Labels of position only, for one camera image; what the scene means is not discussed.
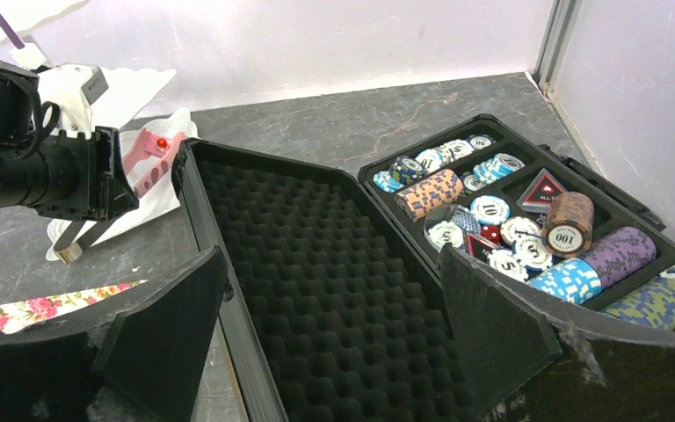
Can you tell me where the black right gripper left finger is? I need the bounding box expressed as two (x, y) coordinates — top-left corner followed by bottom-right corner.
(0, 246), (228, 421)

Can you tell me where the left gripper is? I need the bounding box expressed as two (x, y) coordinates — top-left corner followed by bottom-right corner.
(34, 126), (187, 222)

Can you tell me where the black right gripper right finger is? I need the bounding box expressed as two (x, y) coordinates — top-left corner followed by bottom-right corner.
(439, 247), (675, 421)

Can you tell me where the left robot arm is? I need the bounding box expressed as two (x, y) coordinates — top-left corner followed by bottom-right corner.
(0, 61), (183, 222)

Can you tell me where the white three-tier dessert stand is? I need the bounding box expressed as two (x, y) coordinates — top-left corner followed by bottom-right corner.
(0, 1), (198, 263)

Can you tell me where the light blue chip stack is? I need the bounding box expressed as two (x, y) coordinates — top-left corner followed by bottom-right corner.
(527, 258), (602, 305)

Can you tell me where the floral rectangular tray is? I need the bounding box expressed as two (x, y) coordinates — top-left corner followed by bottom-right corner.
(0, 280), (146, 334)

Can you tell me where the brown 100 chip stack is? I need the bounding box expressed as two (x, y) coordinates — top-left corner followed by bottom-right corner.
(541, 192), (594, 258)

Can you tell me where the purple chip stack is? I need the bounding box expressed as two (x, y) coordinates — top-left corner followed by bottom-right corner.
(582, 226), (657, 290)

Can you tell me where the green blue chip stack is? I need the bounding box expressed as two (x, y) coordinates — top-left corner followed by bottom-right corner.
(601, 265), (675, 331)

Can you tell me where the orange blue chip stack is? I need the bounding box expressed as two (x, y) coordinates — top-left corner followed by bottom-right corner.
(396, 169), (464, 222)

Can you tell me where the black poker chip case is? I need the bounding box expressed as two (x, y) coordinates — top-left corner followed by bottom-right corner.
(172, 114), (675, 421)

